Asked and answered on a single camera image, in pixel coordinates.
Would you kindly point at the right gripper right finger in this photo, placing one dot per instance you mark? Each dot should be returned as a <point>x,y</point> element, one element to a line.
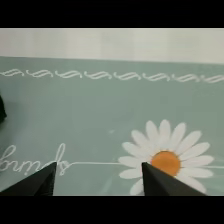
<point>163,185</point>

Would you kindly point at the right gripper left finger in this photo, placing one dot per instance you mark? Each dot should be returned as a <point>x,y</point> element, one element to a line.
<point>39,183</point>

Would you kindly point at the dark green T-shirt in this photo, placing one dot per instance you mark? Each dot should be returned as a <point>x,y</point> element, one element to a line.
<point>1,110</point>

